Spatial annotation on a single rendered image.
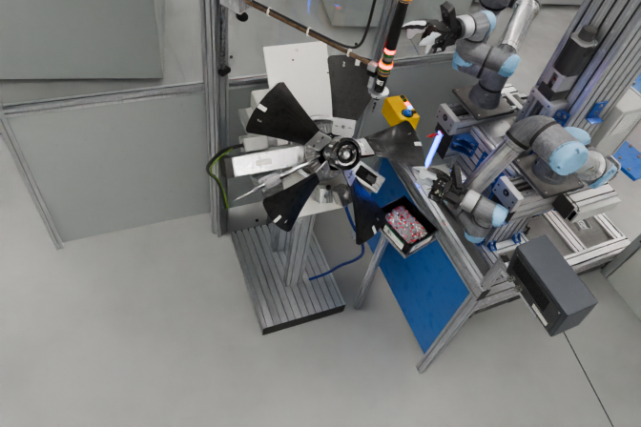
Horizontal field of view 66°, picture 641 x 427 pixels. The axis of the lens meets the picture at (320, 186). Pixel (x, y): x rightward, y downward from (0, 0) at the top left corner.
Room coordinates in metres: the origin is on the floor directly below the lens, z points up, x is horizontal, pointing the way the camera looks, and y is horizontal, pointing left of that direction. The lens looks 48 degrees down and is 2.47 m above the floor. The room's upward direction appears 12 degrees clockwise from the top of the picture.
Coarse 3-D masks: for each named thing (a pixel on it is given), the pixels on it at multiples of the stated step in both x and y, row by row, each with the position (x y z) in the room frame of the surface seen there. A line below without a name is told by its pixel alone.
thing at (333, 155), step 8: (336, 136) 1.36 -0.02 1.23; (344, 136) 1.34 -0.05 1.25; (328, 144) 1.32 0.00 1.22; (336, 144) 1.29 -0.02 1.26; (344, 144) 1.31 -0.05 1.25; (352, 144) 1.32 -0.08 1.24; (320, 152) 1.33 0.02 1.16; (328, 152) 1.28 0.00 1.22; (336, 152) 1.28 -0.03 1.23; (352, 152) 1.30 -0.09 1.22; (360, 152) 1.31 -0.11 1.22; (320, 160) 1.31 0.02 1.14; (328, 160) 1.27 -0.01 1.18; (336, 160) 1.25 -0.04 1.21; (344, 160) 1.27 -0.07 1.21; (352, 160) 1.29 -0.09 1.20; (336, 168) 1.27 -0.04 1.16; (344, 168) 1.25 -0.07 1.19; (352, 168) 1.26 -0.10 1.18
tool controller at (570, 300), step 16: (544, 240) 1.05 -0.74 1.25; (512, 256) 1.03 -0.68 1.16; (528, 256) 0.99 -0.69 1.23; (544, 256) 0.99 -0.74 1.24; (560, 256) 1.00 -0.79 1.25; (512, 272) 1.02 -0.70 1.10; (528, 272) 0.96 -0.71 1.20; (544, 272) 0.94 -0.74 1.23; (560, 272) 0.94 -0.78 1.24; (528, 288) 0.94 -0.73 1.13; (544, 288) 0.89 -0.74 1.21; (560, 288) 0.89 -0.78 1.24; (576, 288) 0.89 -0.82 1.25; (528, 304) 0.93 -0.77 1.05; (544, 304) 0.87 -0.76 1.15; (560, 304) 0.84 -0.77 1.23; (576, 304) 0.84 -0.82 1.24; (592, 304) 0.85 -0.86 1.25; (544, 320) 0.86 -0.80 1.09; (560, 320) 0.82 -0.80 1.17; (576, 320) 0.85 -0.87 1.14
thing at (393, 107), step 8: (392, 96) 1.87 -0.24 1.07; (384, 104) 1.85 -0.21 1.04; (392, 104) 1.82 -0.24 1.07; (400, 104) 1.83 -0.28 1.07; (384, 112) 1.83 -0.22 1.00; (392, 112) 1.78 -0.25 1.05; (400, 112) 1.77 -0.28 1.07; (392, 120) 1.77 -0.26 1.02; (400, 120) 1.72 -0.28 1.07; (408, 120) 1.74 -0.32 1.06; (416, 120) 1.76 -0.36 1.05
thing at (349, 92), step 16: (336, 64) 1.55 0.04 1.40; (352, 64) 1.54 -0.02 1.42; (336, 80) 1.51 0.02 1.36; (352, 80) 1.50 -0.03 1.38; (368, 80) 1.50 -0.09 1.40; (336, 96) 1.47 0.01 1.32; (352, 96) 1.46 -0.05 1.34; (368, 96) 1.46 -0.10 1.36; (336, 112) 1.43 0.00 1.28; (352, 112) 1.42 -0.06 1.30
